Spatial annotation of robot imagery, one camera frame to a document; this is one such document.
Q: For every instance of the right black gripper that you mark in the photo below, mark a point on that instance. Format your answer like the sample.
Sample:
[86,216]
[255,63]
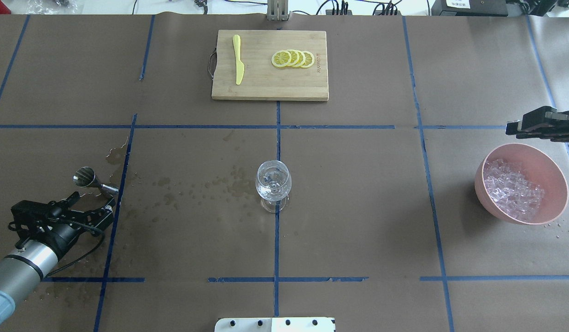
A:
[542,128]

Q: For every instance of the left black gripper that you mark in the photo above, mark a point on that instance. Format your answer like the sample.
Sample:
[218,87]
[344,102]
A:
[61,235]

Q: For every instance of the steel jigger measuring cup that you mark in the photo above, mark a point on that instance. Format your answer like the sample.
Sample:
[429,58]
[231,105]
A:
[85,177]

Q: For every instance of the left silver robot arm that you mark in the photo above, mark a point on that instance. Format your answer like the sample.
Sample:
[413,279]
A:
[22,270]

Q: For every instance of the pile of clear ice cubes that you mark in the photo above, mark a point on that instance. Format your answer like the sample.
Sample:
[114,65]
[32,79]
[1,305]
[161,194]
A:
[510,189]

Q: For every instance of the clear wine glass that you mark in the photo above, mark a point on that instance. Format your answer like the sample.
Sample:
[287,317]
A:
[273,183]

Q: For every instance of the pink bowl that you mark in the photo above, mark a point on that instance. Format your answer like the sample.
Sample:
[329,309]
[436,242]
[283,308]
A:
[539,169]

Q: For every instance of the bamboo cutting board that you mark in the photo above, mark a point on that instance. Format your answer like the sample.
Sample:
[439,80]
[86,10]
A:
[264,82]

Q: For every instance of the yellow plastic knife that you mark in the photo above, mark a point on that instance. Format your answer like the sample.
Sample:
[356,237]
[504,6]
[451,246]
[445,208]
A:
[239,65]

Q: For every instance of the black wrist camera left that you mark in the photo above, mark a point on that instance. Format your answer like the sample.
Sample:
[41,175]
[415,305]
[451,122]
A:
[34,213]

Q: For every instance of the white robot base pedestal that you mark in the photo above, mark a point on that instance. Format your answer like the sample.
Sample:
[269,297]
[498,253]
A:
[276,324]

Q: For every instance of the aluminium frame post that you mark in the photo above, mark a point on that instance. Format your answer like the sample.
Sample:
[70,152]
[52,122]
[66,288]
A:
[277,10]

